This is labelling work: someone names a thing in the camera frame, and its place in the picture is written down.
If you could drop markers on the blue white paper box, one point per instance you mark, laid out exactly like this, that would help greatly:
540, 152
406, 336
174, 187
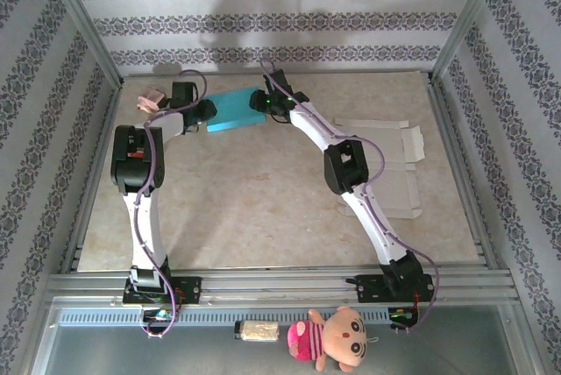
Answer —
234, 110

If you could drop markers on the yellow white paper box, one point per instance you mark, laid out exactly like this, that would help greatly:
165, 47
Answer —
377, 143

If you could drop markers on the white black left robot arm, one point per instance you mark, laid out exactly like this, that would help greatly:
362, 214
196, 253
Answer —
131, 173

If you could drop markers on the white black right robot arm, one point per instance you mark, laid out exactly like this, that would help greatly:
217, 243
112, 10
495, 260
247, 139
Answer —
346, 169

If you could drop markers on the small pink toy box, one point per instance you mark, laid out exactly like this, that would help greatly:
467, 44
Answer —
151, 101

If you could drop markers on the small circuit board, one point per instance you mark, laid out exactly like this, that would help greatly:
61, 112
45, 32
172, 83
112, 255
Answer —
401, 314
160, 314

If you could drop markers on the white roll with black cap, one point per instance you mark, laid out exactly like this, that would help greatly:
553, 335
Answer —
258, 331

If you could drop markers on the pink plush doll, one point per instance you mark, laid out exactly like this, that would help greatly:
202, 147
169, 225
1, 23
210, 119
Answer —
333, 340

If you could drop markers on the grey metal shelf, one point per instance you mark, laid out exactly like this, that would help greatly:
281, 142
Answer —
131, 353

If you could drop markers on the aluminium side rail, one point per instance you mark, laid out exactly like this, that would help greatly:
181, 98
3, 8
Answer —
105, 129
449, 129

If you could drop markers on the aluminium frame post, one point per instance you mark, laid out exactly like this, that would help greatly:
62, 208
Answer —
81, 20
466, 20

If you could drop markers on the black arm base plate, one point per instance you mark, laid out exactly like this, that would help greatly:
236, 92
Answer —
190, 289
368, 288

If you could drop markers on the aluminium cross rail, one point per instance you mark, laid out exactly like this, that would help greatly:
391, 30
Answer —
280, 289

